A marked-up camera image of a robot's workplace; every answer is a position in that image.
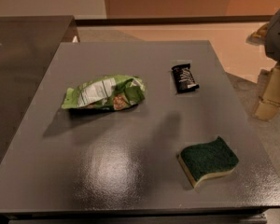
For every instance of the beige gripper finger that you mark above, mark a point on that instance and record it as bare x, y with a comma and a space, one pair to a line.
268, 103

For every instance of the black rxbar chocolate wrapper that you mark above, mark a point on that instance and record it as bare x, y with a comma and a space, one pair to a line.
184, 80

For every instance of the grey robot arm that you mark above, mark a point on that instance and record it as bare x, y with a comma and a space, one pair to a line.
272, 39

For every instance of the green and yellow sponge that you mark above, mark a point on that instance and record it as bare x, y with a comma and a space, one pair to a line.
208, 160

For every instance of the green crumpled snack bag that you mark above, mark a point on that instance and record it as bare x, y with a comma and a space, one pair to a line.
110, 93

